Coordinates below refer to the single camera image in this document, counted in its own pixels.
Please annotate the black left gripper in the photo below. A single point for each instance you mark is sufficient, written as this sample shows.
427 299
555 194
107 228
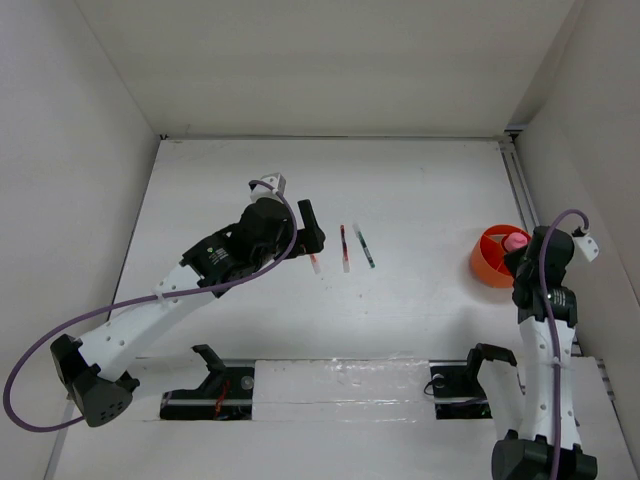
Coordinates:
309 239

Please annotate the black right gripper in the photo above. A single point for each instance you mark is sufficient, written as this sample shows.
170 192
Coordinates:
512 258

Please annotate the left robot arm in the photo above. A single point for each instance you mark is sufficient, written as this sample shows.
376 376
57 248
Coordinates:
94 367

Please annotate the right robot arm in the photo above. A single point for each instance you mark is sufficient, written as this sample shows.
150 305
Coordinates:
532 403

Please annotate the orange round organizer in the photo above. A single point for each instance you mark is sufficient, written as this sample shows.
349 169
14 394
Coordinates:
487 257

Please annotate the green pen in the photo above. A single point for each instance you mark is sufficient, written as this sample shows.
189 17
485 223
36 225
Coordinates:
364 245

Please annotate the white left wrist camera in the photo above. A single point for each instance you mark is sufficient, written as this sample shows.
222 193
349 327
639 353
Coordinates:
268 186

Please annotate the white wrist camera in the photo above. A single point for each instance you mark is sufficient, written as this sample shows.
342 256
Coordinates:
268 186
585 245

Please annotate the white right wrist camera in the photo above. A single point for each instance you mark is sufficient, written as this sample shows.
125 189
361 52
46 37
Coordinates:
585 245

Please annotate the aluminium side rail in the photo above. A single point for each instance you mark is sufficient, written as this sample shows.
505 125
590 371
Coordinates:
527 213

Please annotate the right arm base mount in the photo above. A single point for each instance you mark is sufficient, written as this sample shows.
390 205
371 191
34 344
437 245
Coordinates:
454 384

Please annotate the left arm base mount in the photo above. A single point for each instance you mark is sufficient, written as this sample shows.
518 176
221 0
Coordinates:
225 394

